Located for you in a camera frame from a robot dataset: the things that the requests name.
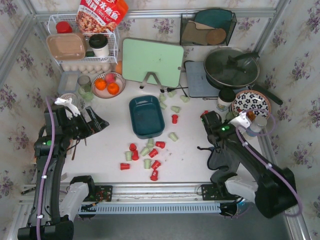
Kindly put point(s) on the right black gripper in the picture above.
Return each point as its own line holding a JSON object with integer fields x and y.
{"x": 208, "y": 120}

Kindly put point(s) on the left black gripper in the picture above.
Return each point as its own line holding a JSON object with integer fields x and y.
{"x": 88, "y": 121}

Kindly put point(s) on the teal plastic storage basket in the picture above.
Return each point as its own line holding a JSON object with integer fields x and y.
{"x": 146, "y": 117}

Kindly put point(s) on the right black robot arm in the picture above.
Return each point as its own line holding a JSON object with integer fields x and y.
{"x": 239, "y": 169}

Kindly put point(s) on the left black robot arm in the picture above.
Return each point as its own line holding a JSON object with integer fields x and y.
{"x": 50, "y": 218}

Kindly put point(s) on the white strainer basket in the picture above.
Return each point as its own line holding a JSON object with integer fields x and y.
{"x": 67, "y": 96}

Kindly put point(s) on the copper spoon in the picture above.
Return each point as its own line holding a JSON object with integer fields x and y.
{"x": 74, "y": 150}

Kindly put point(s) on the green glass cup right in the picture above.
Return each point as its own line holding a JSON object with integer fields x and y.
{"x": 231, "y": 115}

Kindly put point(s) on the green glass cup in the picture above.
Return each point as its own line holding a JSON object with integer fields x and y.
{"x": 86, "y": 93}
{"x": 231, "y": 115}

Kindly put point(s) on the black lid seasoning jar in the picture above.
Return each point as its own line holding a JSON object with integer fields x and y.
{"x": 225, "y": 98}

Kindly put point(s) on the grey induction cooker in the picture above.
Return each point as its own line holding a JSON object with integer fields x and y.
{"x": 198, "y": 85}

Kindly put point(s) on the carrot pieces on plate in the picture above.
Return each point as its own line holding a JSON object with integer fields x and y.
{"x": 251, "y": 115}

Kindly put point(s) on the blue floral plate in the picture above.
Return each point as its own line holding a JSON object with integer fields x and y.
{"x": 253, "y": 101}

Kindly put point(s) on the clear lidded container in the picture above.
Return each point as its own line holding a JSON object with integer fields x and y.
{"x": 68, "y": 82}

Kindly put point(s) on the grey glass cup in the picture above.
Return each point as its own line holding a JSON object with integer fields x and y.
{"x": 84, "y": 82}

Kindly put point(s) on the white blue bottle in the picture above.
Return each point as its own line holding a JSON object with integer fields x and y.
{"x": 256, "y": 126}

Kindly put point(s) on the black wok with lid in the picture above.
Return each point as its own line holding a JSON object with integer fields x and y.
{"x": 230, "y": 67}

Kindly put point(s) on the pink peach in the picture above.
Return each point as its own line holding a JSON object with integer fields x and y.
{"x": 110, "y": 77}

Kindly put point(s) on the egg carton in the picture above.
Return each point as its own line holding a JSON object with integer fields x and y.
{"x": 87, "y": 68}

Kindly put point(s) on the pink fruit bowl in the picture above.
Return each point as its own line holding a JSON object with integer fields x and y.
{"x": 104, "y": 94}

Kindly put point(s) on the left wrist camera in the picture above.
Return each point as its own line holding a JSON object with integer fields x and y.
{"x": 69, "y": 106}

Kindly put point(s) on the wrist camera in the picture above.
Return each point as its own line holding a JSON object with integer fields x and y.
{"x": 69, "y": 106}
{"x": 241, "y": 120}

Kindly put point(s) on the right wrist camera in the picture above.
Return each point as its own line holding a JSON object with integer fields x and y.
{"x": 241, "y": 120}

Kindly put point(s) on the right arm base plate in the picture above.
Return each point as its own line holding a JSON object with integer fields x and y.
{"x": 214, "y": 192}

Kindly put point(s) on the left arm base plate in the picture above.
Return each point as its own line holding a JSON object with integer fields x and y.
{"x": 103, "y": 193}

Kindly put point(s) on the white wire rack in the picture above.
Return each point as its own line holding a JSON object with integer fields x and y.
{"x": 113, "y": 40}

